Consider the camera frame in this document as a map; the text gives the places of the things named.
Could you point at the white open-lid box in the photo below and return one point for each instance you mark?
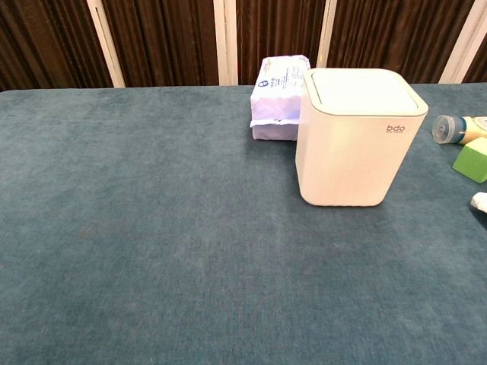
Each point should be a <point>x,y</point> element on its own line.
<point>342,159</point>

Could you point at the white plastic box lid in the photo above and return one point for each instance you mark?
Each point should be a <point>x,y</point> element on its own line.
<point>361,89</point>

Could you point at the white blue tissue pack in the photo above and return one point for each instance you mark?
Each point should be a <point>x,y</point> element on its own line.
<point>274,102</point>

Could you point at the blue table mat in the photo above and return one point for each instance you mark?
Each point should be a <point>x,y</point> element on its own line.
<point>152,228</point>

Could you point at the cream squeeze bottle blue cap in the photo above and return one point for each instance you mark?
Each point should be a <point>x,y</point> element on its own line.
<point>454,129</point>

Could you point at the green cube block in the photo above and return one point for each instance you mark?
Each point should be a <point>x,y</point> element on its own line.
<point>473,161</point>

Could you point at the white crumpled snack packet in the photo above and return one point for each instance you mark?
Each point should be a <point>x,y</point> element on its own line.
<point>481,201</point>

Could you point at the white partition post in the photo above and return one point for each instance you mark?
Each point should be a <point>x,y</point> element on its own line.
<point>326,34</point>
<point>225,38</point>
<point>106,45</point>
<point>462,45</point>

